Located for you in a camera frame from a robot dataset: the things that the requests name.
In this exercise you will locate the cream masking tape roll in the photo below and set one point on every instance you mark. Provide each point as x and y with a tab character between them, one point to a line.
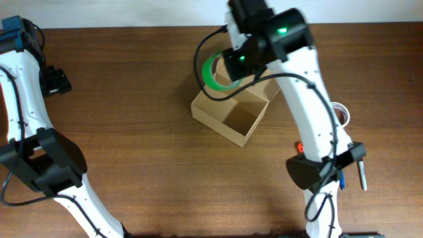
342	113

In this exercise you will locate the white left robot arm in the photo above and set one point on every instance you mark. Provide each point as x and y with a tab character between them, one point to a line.
40	156

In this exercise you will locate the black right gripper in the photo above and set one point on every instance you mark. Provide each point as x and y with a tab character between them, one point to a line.
234	71

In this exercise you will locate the blue pen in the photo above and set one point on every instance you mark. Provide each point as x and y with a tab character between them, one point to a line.
342	181

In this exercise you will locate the black and white marker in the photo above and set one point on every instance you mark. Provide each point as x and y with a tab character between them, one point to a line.
361	169

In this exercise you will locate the green tape roll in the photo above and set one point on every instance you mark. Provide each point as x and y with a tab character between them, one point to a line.
209	79

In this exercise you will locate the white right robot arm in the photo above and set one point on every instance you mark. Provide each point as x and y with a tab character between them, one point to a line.
282	44

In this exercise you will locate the orange utility knife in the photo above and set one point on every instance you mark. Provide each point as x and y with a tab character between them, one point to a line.
299	146

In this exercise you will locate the brown cardboard box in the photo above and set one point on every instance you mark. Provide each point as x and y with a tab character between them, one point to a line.
237	117

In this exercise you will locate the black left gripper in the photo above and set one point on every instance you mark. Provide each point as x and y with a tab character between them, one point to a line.
59	82

